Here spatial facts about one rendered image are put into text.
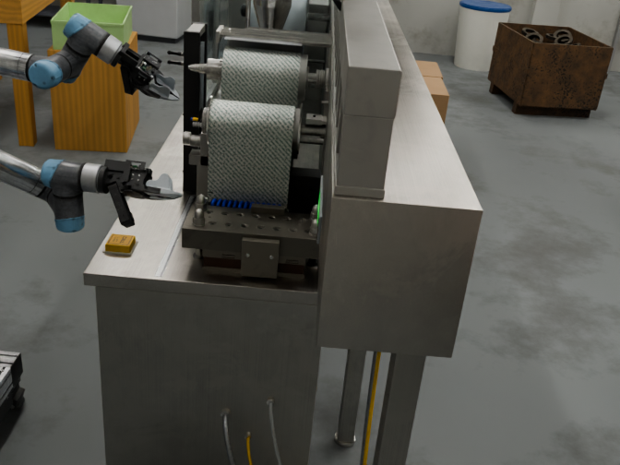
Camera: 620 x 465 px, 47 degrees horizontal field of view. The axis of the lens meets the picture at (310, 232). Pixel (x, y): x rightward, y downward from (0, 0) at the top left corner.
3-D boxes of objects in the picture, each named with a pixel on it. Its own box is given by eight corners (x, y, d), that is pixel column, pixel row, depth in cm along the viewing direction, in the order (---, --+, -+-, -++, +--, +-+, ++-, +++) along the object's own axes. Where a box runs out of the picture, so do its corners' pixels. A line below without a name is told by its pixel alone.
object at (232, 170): (208, 201, 210) (208, 142, 202) (287, 208, 211) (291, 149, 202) (207, 202, 210) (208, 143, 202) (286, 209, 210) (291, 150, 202)
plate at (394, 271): (323, 25, 407) (327, -30, 394) (371, 29, 408) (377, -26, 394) (304, 346, 130) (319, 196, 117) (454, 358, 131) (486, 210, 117)
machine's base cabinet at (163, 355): (217, 197, 458) (220, 65, 419) (316, 207, 458) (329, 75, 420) (106, 511, 232) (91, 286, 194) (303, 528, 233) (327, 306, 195)
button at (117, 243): (112, 240, 209) (112, 232, 208) (136, 242, 210) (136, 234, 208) (105, 251, 203) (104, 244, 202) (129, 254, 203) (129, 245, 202)
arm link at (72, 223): (77, 215, 199) (75, 178, 195) (89, 232, 191) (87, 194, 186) (48, 220, 196) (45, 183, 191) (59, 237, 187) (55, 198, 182)
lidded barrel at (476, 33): (494, 63, 885) (506, 2, 853) (504, 74, 832) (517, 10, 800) (446, 58, 885) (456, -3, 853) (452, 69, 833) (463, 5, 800)
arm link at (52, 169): (53, 183, 191) (51, 152, 187) (93, 187, 190) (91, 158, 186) (40, 194, 184) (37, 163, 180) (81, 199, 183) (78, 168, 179)
